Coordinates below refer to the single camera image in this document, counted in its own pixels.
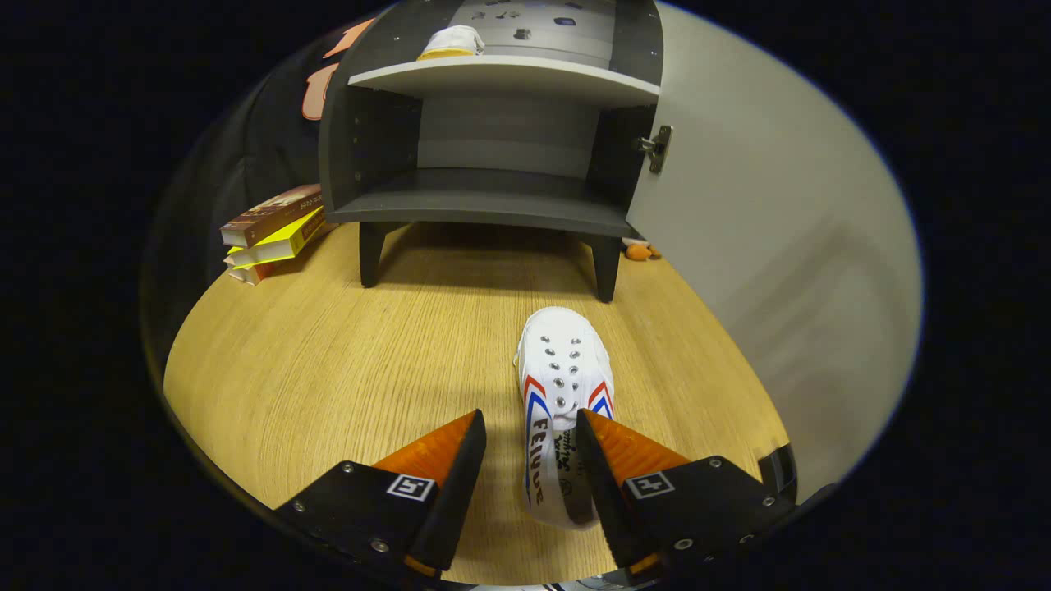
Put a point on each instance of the penguin plush toy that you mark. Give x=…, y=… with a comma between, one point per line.
x=639, y=251

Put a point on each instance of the yellow book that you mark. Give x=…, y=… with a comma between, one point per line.
x=279, y=245

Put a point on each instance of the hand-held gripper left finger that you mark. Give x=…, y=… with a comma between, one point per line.
x=456, y=492

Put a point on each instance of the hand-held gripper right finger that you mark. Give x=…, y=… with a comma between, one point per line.
x=612, y=501

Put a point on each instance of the black backdrop cloth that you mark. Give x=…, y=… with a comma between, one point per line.
x=246, y=148

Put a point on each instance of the brown book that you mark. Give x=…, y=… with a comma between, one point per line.
x=271, y=217

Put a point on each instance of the white canvas shoe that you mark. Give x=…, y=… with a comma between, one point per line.
x=566, y=353
x=452, y=41

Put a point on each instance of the grey shoe cabinet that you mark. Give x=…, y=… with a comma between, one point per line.
x=493, y=201

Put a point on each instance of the orange book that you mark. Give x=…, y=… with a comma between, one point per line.
x=254, y=273

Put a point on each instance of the beige shoe cabinet door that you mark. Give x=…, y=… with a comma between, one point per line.
x=780, y=246

